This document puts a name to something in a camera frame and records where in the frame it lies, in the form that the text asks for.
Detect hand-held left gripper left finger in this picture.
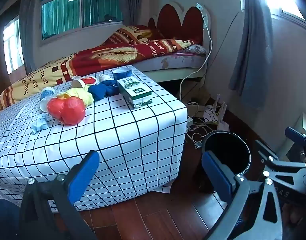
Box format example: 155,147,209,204
19,150,100,240

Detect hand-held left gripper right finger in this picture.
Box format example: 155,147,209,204
202,151,283,240

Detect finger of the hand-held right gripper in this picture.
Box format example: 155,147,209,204
285,127,306,157
255,140,306,178

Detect black trash bin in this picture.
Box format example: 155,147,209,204
202,130,251,193

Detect pale blue paper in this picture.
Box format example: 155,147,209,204
30,114,49,135

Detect red plastic bag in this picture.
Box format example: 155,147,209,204
47,96,86,126

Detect yellow cloth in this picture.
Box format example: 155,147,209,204
57,87,95,106

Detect blue cloth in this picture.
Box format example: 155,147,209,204
88,80,119,100

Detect clear plastic cup blue label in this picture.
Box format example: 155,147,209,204
39,87,59,112

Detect red paper cup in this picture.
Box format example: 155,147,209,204
71,76,98,89

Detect green tissue box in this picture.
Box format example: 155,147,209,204
117,77,153,110

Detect blue round container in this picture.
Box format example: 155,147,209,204
112,67,133,81

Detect person's right hand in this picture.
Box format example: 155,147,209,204
280,202,306,230

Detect table with checked white cloth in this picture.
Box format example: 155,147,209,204
0,65,188,214

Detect white router with antennas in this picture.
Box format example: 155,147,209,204
217,94,231,132

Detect cardboard box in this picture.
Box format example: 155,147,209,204
184,87,211,118

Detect grey blue curtain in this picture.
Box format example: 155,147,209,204
228,0,274,111

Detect person's blue pants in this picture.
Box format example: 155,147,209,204
0,199,21,240

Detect bed with red blanket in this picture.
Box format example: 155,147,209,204
0,25,201,115

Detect floral pillow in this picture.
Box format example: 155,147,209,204
178,44,207,54

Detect white bed with red headboard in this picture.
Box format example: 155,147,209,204
132,1,213,84

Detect narrow side window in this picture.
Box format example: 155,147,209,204
2,15,21,75

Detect large window with green curtain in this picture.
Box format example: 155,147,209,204
40,0,124,41

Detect tangled white thin cables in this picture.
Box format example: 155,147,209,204
187,124,207,149

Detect thin dark wall cable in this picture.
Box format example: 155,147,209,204
212,12,244,62

